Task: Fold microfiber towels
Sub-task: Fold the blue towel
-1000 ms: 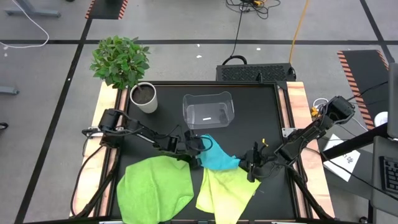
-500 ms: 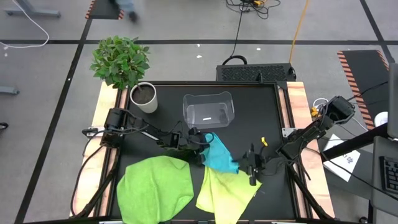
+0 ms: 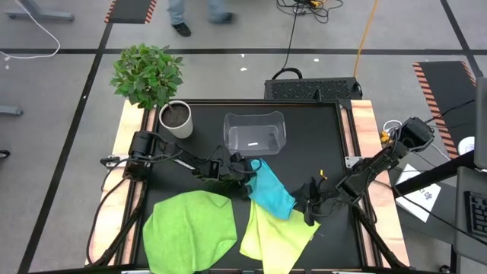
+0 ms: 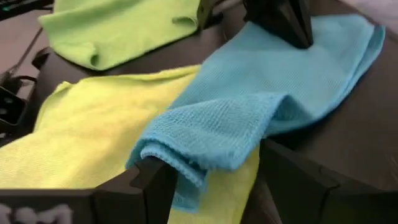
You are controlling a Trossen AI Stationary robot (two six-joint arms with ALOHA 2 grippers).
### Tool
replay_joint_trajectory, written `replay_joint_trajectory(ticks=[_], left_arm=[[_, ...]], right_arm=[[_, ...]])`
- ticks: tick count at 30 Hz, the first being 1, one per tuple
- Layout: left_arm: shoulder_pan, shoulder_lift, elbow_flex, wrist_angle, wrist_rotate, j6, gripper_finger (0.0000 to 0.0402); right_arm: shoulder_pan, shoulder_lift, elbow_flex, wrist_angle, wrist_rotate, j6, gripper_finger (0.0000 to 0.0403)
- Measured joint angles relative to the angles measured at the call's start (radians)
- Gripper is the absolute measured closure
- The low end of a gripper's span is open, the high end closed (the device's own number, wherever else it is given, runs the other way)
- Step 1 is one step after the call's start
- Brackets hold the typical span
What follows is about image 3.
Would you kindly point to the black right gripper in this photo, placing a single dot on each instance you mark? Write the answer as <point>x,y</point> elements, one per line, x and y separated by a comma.
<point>323,198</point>

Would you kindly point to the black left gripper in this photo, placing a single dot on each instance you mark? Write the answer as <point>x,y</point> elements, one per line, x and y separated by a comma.
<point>220,171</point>

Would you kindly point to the blue microfiber towel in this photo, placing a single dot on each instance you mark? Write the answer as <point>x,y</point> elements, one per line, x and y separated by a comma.
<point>270,190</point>

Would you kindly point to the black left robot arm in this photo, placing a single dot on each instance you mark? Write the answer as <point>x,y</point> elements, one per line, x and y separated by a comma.
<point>167,154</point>

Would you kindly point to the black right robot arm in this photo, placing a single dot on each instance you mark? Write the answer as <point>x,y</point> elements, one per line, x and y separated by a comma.
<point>384,160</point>

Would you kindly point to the yellow-green microfiber towel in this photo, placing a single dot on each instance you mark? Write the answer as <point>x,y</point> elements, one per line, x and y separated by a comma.
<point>277,243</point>

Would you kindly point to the green microfiber towel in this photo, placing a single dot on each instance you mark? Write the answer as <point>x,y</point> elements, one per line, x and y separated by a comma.
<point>190,228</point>

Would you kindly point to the yellow gripper clip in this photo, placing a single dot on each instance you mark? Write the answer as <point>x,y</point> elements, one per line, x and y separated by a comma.
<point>323,174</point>

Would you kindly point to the clear plastic bin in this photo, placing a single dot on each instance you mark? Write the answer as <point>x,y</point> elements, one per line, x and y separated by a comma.
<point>255,131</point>

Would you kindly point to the white plant pot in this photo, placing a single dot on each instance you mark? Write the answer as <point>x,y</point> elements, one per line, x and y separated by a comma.
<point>179,129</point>

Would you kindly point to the wooden table side board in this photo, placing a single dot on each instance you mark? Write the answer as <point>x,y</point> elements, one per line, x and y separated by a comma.
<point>365,122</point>
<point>125,122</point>

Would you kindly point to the black computer case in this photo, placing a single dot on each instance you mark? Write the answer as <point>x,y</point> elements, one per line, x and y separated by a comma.
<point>312,89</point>

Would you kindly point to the white paper sheet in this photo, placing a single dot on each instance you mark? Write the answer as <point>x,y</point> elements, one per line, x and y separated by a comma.
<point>418,198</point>

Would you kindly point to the green leafy plant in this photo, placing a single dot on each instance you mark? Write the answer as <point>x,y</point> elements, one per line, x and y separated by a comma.
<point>146,74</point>

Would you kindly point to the black desk bar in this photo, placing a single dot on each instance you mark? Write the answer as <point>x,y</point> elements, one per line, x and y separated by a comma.
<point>433,173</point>

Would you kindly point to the grey desk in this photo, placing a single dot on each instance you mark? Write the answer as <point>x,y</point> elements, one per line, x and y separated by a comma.
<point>458,213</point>

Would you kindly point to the person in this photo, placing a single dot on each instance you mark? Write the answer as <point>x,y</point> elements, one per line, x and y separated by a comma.
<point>179,11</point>

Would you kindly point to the white round cup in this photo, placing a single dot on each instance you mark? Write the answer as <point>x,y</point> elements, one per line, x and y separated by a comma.
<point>467,145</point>

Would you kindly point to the black hazard-striped floor mat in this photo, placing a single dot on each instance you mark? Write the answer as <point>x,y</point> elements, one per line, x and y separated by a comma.
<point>129,9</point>
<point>445,95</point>

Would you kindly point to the black keyboard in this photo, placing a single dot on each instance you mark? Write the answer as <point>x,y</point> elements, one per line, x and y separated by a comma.
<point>477,213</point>

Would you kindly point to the grey monitor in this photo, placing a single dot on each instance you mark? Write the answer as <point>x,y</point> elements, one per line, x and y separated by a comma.
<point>481,122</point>

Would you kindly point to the grey metal furniture foot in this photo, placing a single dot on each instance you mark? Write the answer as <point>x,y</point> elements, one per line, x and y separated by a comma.
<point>11,110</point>

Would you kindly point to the grey metal furniture leg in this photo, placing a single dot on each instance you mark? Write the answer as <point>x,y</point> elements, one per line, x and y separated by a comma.
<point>38,15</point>

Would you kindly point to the grey metal mount plate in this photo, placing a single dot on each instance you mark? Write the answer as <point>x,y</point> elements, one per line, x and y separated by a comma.
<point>352,161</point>
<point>110,161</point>

